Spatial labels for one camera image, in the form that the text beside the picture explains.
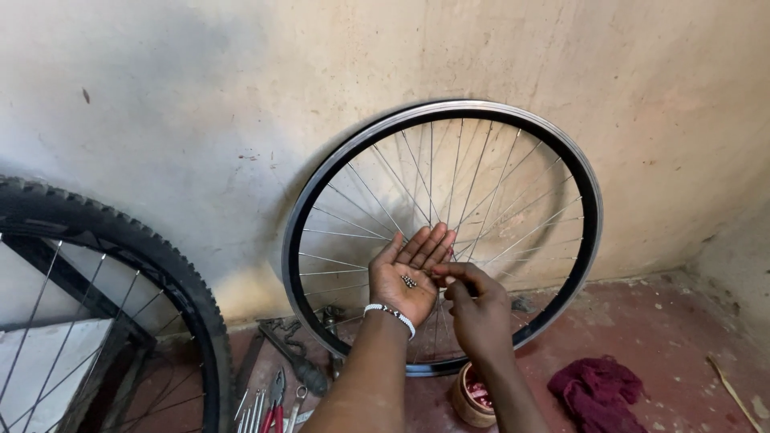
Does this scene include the person's left hand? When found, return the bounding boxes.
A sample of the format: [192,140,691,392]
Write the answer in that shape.
[367,222,457,329]

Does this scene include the person's right hand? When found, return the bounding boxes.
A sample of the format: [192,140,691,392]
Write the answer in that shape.
[431,262,513,362]

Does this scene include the metal wheel axle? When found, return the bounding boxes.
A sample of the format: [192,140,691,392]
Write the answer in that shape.
[321,305,347,381]

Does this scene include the round tub of red grease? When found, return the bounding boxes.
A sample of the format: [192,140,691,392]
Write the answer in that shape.
[451,362,498,429]

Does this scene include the large black wrench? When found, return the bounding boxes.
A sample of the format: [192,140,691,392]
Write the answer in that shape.
[259,323,329,398]

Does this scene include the maroon rag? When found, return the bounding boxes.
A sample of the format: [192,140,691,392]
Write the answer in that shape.
[546,356,650,433]

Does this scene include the silver spanner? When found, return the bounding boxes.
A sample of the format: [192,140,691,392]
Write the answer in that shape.
[284,385,309,433]

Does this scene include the bare bicycle wheel rim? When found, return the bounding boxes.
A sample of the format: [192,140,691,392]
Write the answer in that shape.
[282,99,604,378]

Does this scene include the bicycle wheel with knobbly tyre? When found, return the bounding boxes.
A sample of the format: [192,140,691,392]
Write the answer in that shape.
[0,176,235,433]

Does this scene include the thin wooden stick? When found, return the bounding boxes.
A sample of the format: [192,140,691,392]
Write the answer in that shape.
[706,355,765,433]

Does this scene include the white board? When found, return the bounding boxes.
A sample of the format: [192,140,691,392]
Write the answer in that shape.
[0,318,115,433]

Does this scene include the white beaded bracelet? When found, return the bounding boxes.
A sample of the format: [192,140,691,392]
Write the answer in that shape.
[363,303,417,341]

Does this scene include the greasy bicycle chain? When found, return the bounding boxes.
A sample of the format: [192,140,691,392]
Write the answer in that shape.
[263,317,309,357]

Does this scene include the red-handled pliers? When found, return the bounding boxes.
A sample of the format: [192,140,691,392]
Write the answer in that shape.
[259,367,288,433]

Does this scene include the black bicycle frame bar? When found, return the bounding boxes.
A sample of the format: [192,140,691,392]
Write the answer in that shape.
[0,233,158,351]

